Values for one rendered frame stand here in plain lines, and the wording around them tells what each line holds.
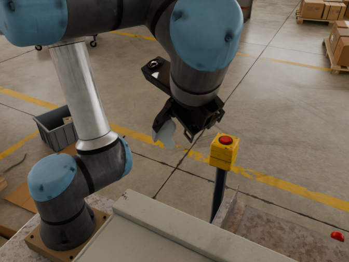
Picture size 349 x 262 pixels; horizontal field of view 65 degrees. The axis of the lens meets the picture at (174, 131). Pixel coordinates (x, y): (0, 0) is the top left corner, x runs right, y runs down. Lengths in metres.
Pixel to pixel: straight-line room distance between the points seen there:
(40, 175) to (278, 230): 0.62
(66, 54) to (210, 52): 0.46
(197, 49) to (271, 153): 2.16
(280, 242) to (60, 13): 0.70
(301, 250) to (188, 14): 0.65
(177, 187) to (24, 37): 1.79
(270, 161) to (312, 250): 1.56
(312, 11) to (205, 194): 4.89
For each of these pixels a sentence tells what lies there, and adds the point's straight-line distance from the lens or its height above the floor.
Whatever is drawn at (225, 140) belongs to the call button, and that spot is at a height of 0.91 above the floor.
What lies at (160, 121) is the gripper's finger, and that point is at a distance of 0.50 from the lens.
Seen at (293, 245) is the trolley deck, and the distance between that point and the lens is 0.81.
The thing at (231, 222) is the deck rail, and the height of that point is 0.85.
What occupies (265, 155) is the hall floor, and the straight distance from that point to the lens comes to 2.37.
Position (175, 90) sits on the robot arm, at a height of 1.31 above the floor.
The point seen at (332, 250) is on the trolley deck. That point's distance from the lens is 0.84.
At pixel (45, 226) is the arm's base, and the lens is 0.83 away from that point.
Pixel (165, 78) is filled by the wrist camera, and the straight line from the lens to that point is 0.47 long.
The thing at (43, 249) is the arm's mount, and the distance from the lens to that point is 0.88.
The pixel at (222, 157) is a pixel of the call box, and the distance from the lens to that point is 0.96.
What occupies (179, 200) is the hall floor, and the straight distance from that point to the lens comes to 1.93.
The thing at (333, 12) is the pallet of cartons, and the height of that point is 0.23.
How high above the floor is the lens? 1.49
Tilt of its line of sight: 36 degrees down
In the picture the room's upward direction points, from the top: straight up
